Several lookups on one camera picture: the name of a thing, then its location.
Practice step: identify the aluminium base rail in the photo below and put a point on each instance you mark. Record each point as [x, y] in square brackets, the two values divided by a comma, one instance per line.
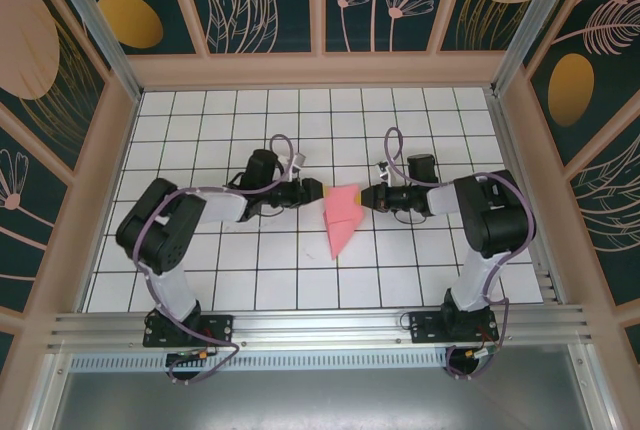
[320, 327]

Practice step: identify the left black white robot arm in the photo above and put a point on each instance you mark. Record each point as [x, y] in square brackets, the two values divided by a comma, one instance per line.
[160, 235]

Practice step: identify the grey metal sheet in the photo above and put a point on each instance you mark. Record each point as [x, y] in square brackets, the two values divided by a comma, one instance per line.
[320, 400]

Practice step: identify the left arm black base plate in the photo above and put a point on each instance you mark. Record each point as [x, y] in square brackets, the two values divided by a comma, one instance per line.
[220, 330]

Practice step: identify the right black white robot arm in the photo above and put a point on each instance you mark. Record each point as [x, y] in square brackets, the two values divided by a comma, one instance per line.
[500, 220]

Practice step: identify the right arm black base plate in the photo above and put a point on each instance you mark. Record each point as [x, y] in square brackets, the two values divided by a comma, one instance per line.
[425, 327]

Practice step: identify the aluminium side rail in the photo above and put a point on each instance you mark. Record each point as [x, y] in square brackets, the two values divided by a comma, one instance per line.
[509, 150]

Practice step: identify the aluminium frame post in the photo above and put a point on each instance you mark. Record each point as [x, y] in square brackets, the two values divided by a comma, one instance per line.
[100, 35]
[540, 15]

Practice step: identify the pink paper sheet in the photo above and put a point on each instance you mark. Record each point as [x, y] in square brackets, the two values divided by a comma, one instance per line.
[340, 205]

